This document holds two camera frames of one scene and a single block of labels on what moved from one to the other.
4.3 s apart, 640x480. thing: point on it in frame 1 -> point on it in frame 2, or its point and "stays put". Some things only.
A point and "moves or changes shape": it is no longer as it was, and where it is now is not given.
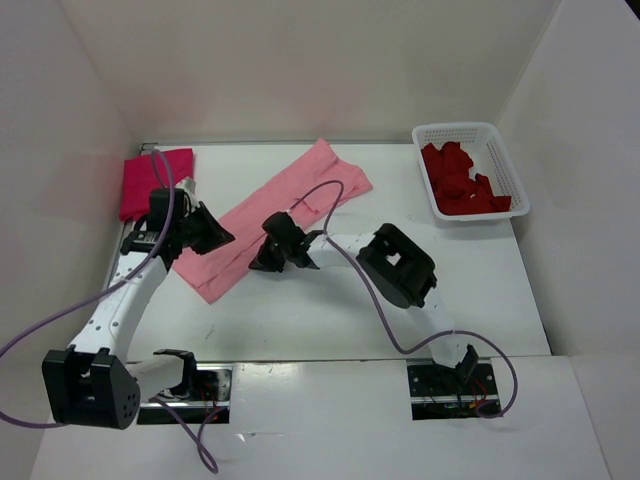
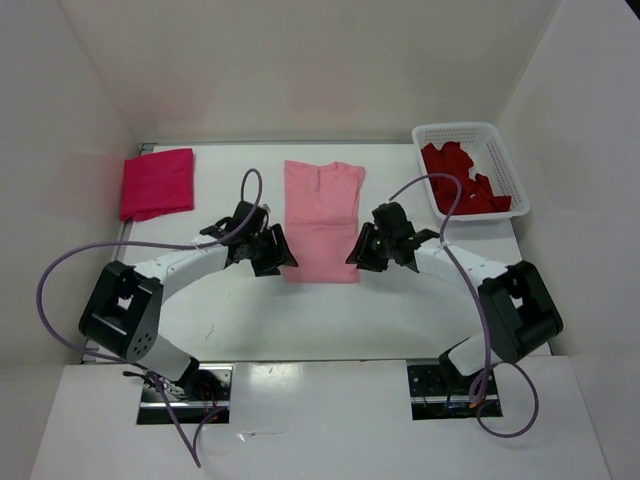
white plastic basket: [489, 157] stays put
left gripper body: [181, 227] -> [253, 241]
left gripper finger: [205, 231] -> [278, 249]
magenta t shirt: [140, 178] stays put
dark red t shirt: [454, 190] stays put
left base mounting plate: [210, 403] stays put
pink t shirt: [305, 182] moves or changes shape
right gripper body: [289, 250] -> [386, 242]
